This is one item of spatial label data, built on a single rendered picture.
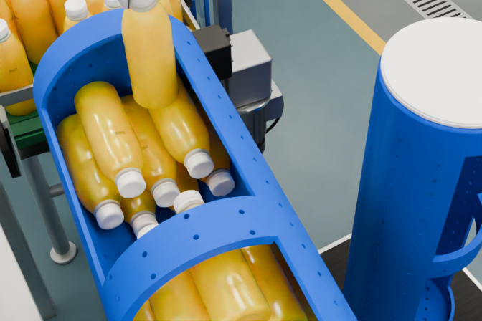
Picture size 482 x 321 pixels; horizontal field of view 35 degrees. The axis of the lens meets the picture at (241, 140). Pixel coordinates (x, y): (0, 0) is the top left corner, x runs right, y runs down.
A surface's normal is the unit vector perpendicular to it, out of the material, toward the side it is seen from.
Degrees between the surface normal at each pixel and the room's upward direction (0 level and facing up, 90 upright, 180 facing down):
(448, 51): 0
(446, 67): 0
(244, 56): 0
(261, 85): 90
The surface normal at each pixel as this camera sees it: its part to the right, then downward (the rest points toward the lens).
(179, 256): -0.29, -0.54
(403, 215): -0.57, 0.63
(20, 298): -0.03, -0.65
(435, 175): -0.31, 0.72
